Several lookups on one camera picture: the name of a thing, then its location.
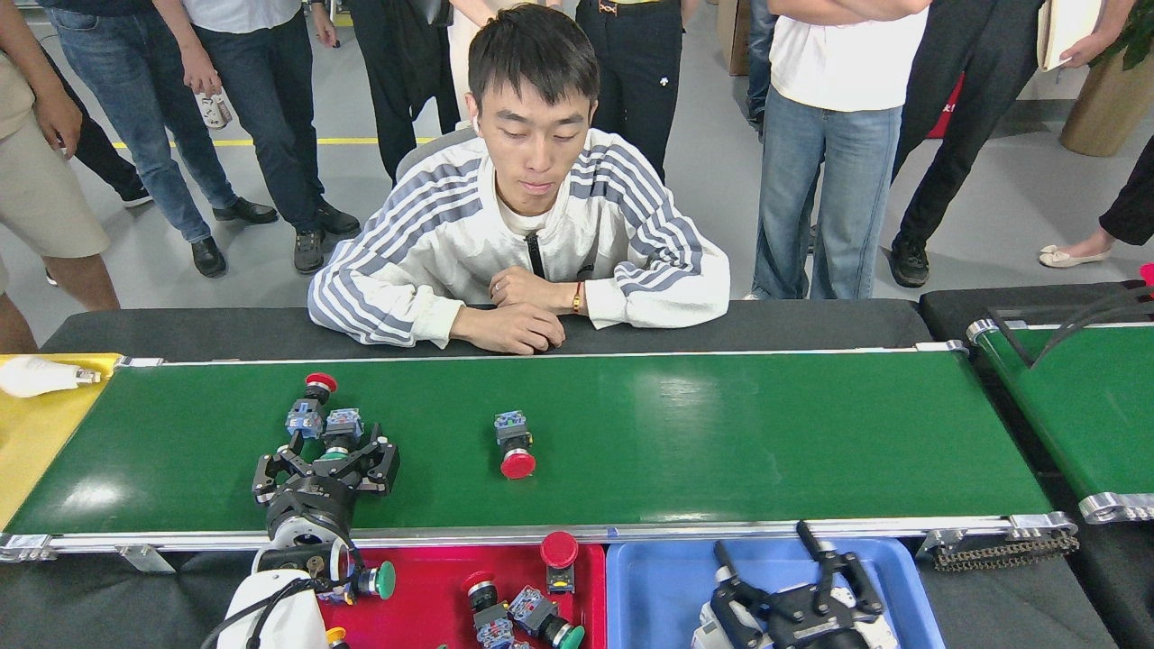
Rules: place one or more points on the blue plastic tray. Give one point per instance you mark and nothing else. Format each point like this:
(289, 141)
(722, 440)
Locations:
(658, 586)

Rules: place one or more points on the green feeder conveyor belt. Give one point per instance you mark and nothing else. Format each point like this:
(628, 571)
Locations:
(1082, 415)

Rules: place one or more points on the seated person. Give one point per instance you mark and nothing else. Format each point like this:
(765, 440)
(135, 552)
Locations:
(424, 243)

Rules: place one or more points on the red bin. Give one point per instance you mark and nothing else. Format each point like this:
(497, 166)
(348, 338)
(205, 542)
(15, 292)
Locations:
(1148, 273)

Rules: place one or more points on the green push button switch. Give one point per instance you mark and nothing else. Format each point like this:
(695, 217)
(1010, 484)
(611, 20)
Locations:
(344, 424)
(386, 580)
(532, 611)

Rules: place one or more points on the red plastic tray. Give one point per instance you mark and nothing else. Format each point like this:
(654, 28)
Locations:
(433, 586)

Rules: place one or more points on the standing person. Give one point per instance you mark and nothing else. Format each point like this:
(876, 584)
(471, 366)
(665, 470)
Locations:
(135, 99)
(397, 72)
(838, 63)
(36, 189)
(965, 90)
(640, 81)
(99, 144)
(458, 54)
(1131, 198)
(261, 99)
(759, 54)

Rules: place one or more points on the grey chair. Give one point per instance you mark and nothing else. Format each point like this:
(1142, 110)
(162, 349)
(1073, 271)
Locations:
(433, 153)

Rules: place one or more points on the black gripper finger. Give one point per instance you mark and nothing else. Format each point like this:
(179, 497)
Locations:
(275, 473)
(816, 559)
(379, 464)
(732, 568)

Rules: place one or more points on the tan plant pot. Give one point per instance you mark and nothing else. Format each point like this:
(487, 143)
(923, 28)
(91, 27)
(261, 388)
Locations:
(1109, 113)

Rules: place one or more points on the cardboard box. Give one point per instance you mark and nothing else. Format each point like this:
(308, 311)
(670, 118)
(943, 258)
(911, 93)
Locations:
(732, 36)

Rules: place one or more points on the seated person's right hand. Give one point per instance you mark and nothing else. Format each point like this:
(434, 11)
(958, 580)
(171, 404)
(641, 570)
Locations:
(509, 329)

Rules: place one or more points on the seated person's left hand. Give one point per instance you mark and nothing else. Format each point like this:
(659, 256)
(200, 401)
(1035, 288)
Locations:
(532, 290)

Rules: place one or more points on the yellow plastic tray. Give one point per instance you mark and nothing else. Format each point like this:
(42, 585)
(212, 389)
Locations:
(36, 442)

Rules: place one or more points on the long green conveyor belt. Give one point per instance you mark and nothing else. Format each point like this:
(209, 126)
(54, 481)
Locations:
(721, 433)

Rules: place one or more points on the white patterned cup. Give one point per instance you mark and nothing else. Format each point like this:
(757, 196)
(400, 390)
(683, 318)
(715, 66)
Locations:
(215, 110)

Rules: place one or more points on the red floor sign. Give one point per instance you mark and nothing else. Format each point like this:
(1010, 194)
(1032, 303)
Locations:
(947, 117)

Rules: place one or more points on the white light bulb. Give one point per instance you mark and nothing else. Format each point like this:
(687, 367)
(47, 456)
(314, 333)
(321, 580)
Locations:
(32, 377)

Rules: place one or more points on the green plant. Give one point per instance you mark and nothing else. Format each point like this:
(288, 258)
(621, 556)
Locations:
(1136, 36)

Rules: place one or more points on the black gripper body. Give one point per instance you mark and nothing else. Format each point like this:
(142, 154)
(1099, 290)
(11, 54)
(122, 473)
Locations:
(315, 500)
(811, 635)

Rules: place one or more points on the cream notebook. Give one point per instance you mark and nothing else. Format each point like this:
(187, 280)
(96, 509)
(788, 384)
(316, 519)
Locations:
(1068, 31)

